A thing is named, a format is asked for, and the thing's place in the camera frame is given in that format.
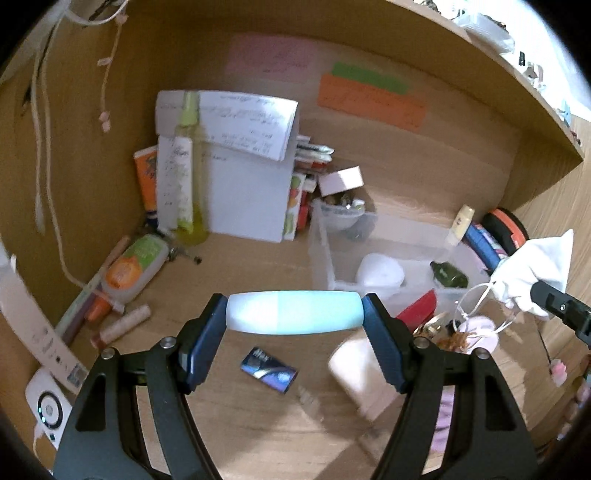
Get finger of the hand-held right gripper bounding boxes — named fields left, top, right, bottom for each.
left=530, top=280, right=591, bottom=348

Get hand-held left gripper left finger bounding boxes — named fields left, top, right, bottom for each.
left=53, top=293, right=232, bottom=480

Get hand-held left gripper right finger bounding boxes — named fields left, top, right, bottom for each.
left=360, top=293, right=541, bottom=480

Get white cloth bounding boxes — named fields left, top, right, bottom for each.
left=489, top=228, right=575, bottom=320

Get dark shiny foil packet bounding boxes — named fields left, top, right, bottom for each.
left=239, top=346, right=299, bottom=394

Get light blue tube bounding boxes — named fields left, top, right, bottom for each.
left=225, top=290, right=373, bottom=337

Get clear plastic bin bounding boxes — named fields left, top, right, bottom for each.
left=308, top=198, right=491, bottom=303

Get wooden desktop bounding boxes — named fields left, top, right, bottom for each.
left=14, top=161, right=591, bottom=480

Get red card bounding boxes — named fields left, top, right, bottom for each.
left=394, top=289, right=439, bottom=331

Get small pink charm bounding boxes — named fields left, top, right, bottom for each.
left=549, top=359, right=570, bottom=387

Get white jar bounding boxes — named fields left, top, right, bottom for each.
left=355, top=253, right=406, bottom=289

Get cream lip balm tube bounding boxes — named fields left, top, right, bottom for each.
left=99, top=304, right=153, bottom=345

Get pink round trinket dish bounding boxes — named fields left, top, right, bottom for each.
left=450, top=314, right=502, bottom=355

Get dark green bottle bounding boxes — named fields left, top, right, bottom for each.
left=429, top=261, right=470, bottom=288

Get orange black round case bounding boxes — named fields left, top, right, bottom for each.
left=482, top=208, right=528, bottom=257

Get pink cloth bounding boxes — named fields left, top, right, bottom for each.
left=430, top=387, right=457, bottom=454

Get blue pouch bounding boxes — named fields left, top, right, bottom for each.
left=463, top=223, right=502, bottom=274

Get glue bottle green orange label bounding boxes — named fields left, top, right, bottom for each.
left=100, top=233, right=171, bottom=306

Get orange marker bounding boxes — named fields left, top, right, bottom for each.
left=83, top=295, right=109, bottom=324

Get cream tube bottle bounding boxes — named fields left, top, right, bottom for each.
left=445, top=204, right=476, bottom=246

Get clear plastic bowl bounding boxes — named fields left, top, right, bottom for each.
left=314, top=196, right=371, bottom=232

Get yellow green bottle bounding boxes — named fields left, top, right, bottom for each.
left=172, top=91, right=211, bottom=246

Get small white pink box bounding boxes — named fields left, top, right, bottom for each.
left=318, top=166, right=363, bottom=197

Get white round-dial device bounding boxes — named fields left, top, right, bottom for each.
left=25, top=367, right=75, bottom=449

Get orange box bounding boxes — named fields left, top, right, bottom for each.
left=133, top=146, right=160, bottom=219

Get white paper label strip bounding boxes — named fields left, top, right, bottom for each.
left=0, top=244, right=89, bottom=394

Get stack of books and packets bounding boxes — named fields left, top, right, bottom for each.
left=283, top=133, right=336, bottom=241

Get orange paper note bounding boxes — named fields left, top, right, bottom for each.
left=317, top=74, right=428, bottom=132

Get green paper note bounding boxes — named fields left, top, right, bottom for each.
left=331, top=62, right=411, bottom=96

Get clear plastic container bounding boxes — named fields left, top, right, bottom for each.
left=454, top=11, right=516, bottom=52

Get pink paper note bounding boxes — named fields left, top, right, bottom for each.
left=224, top=34, right=315, bottom=85

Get white string loop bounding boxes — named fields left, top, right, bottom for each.
left=454, top=281, right=519, bottom=334

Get white cable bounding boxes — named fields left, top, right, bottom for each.
left=28, top=0, right=132, bottom=287

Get pink bead string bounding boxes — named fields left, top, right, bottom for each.
left=98, top=13, right=127, bottom=134

